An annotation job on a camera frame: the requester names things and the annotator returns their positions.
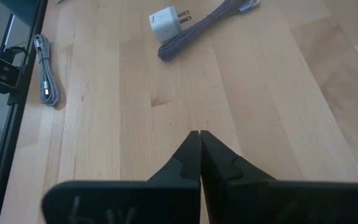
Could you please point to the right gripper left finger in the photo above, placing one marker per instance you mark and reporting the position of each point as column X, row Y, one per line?
column 166, row 199

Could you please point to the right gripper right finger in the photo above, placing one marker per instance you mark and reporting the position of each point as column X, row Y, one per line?
column 259, row 202

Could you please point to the white wall charger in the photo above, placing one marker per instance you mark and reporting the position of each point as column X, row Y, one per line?
column 165, row 23

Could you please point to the black aluminium table frame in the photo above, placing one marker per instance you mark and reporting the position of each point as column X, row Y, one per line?
column 6, row 155

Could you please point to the black table-level camera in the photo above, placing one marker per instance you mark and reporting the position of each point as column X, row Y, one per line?
column 2, row 73

